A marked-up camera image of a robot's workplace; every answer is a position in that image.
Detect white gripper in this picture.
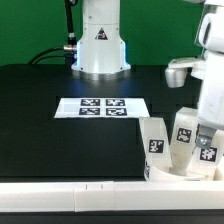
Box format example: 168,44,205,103
165,0,224,149

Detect white round stool seat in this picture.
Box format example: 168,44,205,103
144,158,224,182

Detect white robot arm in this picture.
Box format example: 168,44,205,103
72,0,224,149

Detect white paper marker sheet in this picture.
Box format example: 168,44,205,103
54,98,149,119

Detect black cable pole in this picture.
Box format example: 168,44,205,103
64,0,78,65

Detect white front fence rail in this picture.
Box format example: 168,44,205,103
0,181,224,212

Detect black floor cables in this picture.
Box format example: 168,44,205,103
28,46,73,65

